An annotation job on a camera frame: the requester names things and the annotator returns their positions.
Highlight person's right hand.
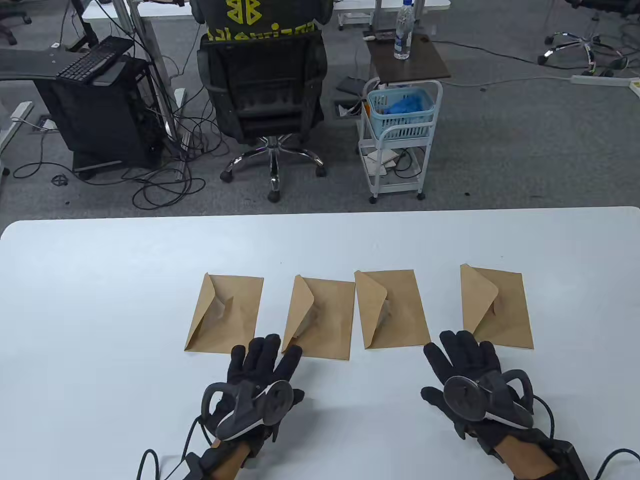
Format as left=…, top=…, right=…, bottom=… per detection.
left=421, top=330, right=538, bottom=458

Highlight person's left hand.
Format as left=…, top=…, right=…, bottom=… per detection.
left=202, top=334, right=306, bottom=457

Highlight brown paper envelope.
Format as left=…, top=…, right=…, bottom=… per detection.
left=460, top=263, right=535, bottom=350
left=184, top=272, right=265, bottom=355
left=281, top=274, right=356, bottom=361
left=354, top=269, right=432, bottom=350

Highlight black left forearm module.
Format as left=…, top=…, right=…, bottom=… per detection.
left=181, top=451, right=217, bottom=480

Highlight black right forearm module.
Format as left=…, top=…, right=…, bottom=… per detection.
left=542, top=439, right=592, bottom=480

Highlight person's left forearm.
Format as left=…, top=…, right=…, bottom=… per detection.
left=207, top=440, right=253, bottom=480

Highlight person's right forearm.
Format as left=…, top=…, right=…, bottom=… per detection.
left=487, top=431, right=563, bottom=480

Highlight grey right hand controller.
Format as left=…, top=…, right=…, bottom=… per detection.
left=443, top=369, right=535, bottom=430

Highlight grey hand controller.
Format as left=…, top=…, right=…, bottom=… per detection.
left=443, top=369, right=535, bottom=430
left=201, top=380, right=295, bottom=442

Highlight grey left hand controller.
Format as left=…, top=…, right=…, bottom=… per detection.
left=201, top=380, right=295, bottom=442

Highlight white rolling cart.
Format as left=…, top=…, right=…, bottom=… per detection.
left=357, top=79, right=444, bottom=205

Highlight beige boxes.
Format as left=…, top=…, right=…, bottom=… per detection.
left=366, top=149, right=401, bottom=176

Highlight light blue plastic basket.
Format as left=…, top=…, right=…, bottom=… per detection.
left=367, top=87, right=436, bottom=141

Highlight blue gloves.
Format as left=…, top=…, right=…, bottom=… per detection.
left=384, top=95, right=427, bottom=117

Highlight black mesh office chair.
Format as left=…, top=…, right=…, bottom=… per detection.
left=196, top=22, right=328, bottom=203

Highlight black floor box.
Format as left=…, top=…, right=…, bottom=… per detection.
left=335, top=76, right=370, bottom=99

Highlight black computer tower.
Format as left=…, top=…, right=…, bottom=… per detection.
left=34, top=54, right=167, bottom=171

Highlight dark brown side table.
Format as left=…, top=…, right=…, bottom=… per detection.
left=363, top=31, right=452, bottom=84

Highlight white power strip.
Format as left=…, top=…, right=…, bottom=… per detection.
left=571, top=75, right=632, bottom=89

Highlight clear plastic water bottle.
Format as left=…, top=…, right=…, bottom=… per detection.
left=393, top=0, right=417, bottom=61

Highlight office chair chrome base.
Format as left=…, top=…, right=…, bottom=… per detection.
left=537, top=0, right=640, bottom=79

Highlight black keyboard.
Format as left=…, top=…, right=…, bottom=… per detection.
left=56, top=36, right=135, bottom=84

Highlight white desk foot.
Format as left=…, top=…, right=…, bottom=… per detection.
left=0, top=100, right=35, bottom=177

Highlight black desk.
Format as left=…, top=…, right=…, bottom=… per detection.
left=0, top=48, right=76, bottom=82

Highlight black swivel chair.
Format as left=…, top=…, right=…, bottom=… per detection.
left=0, top=0, right=32, bottom=46

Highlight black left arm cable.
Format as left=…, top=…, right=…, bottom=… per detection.
left=136, top=415, right=206, bottom=480

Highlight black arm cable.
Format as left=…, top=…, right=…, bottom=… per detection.
left=136, top=415, right=206, bottom=480
left=597, top=447, right=640, bottom=480

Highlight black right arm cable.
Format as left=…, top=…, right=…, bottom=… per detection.
left=597, top=447, right=640, bottom=480

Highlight tangle of black cables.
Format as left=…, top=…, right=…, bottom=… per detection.
left=12, top=112, right=231, bottom=211

